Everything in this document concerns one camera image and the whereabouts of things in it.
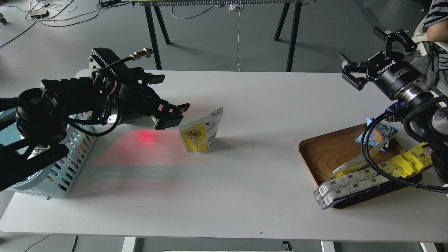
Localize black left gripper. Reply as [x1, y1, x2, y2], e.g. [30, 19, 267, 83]
[119, 68, 190, 130]

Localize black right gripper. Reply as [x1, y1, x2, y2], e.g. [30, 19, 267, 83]
[339, 27, 422, 100]

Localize yellow chickpea snack pouch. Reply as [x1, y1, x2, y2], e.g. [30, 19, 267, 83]
[178, 107, 223, 154]

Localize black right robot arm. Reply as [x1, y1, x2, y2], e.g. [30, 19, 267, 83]
[339, 27, 447, 194]

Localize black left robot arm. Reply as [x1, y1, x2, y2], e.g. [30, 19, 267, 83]
[1, 48, 190, 190]

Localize blue snack packet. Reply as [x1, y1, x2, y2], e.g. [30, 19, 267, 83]
[368, 123, 400, 154]

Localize yellow cartoon snack bag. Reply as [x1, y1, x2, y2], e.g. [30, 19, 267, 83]
[389, 142, 434, 178]

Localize yellow white snack pouch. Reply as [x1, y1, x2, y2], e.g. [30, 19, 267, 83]
[329, 140, 387, 180]

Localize light blue plastic basket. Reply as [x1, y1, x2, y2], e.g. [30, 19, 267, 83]
[8, 125, 96, 200]

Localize white boxed snack pack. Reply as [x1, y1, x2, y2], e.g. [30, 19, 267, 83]
[313, 166, 404, 210]

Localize seated person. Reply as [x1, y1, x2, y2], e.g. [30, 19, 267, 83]
[411, 0, 448, 95]

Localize black table trestle legs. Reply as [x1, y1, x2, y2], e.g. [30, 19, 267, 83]
[123, 2, 304, 72]

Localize brown wooden tray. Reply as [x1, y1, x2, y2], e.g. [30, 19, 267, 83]
[298, 123, 405, 209]

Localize white hanging cable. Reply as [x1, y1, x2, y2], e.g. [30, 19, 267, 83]
[229, 3, 244, 72]

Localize floor cables and adapter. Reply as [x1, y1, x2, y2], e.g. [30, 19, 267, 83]
[0, 0, 123, 49]

